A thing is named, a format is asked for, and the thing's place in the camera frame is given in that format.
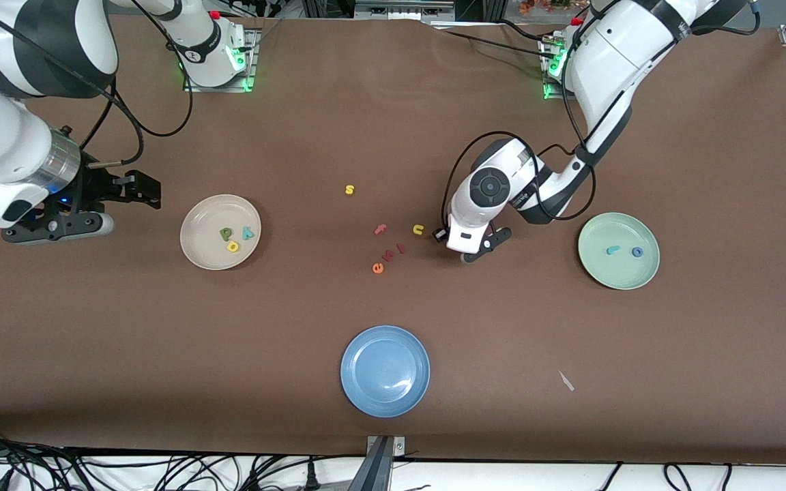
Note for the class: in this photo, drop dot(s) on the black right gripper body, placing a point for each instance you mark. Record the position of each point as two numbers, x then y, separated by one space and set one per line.
95 185

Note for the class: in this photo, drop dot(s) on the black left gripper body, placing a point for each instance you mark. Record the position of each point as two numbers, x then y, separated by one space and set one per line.
440 234

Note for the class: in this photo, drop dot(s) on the green foam letter p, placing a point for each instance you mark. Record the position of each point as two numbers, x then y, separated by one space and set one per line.
226 233

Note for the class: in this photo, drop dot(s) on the teal foam letter y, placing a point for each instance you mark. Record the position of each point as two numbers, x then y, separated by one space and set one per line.
248 234

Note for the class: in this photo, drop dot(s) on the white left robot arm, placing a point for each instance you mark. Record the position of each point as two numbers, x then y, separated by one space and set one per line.
611 61

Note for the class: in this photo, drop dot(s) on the beige round plate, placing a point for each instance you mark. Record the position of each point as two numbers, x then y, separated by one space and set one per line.
209 218

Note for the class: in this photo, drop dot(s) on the brown table cover sheet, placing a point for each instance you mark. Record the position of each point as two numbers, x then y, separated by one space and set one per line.
434 102

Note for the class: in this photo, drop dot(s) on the blue round plate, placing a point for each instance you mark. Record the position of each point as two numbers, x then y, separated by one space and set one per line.
385 371

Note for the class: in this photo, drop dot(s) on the green round plate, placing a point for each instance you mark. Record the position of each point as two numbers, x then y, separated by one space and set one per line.
618 273

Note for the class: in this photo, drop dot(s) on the white paper scrap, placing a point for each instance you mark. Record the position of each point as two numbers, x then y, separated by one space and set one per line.
565 380

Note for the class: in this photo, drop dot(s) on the grey power strip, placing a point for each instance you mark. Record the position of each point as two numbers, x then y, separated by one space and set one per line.
403 9

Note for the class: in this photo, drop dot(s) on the orange dried flowers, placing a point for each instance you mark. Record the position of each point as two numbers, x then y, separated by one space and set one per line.
536 7

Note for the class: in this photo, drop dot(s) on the black power plug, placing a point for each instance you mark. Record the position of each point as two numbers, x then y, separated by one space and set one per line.
311 477

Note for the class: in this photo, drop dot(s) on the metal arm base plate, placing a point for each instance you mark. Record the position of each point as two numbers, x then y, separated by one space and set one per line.
551 92
219 88

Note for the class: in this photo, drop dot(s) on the grey metal camera post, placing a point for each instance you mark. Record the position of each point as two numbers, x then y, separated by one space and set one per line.
379 464

